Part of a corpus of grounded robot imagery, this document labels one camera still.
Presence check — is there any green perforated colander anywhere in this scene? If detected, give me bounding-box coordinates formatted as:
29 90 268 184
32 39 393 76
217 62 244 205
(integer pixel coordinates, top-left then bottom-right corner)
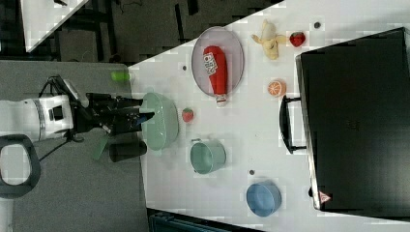
140 92 179 151

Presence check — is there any blue metal frame rail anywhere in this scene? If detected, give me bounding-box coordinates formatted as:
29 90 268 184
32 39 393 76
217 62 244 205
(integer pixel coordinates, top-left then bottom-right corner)
149 213 259 232

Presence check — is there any orange slice toy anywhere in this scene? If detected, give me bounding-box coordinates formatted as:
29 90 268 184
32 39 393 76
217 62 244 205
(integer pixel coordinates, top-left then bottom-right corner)
268 79 286 98

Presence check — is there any green small bottle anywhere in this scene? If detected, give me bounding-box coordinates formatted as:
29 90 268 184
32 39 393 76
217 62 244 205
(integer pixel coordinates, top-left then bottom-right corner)
111 72 130 81

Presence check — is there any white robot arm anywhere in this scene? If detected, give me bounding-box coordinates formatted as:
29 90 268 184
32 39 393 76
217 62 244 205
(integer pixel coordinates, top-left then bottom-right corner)
1 93 157 200

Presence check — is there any blue cup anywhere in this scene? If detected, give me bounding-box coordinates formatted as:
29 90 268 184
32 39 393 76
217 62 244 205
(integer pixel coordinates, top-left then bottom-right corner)
246 180 282 218

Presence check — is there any toaster oven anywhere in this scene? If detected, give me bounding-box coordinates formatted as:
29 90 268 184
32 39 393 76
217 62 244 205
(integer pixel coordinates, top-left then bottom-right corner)
295 27 410 221

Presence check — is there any grey oval plate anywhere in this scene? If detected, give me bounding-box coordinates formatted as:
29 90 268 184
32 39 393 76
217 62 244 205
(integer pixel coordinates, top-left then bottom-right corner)
191 26 245 96

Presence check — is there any green cup with handle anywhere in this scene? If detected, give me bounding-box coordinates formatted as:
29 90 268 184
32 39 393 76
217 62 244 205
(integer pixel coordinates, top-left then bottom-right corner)
190 138 226 175

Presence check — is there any red toy strawberry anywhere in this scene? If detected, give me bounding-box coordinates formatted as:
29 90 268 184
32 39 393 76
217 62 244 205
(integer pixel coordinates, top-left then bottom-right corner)
289 32 306 47

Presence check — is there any peeled toy banana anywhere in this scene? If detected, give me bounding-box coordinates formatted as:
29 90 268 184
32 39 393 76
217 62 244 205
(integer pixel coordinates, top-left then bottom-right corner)
251 19 287 60

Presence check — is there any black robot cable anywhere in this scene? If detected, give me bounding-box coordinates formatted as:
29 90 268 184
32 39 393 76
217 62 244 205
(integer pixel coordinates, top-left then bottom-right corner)
38 75 85 162

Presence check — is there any pink toy strawberry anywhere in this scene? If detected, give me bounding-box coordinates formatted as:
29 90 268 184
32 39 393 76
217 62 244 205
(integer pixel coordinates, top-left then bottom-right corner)
182 108 194 123

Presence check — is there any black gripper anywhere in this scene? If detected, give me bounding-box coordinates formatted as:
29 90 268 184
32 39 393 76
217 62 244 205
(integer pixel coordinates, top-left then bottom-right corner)
73 93 155 135

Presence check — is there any red ketchup bottle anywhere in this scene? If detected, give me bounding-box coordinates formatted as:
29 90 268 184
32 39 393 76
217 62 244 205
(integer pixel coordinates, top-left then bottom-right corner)
203 45 227 107

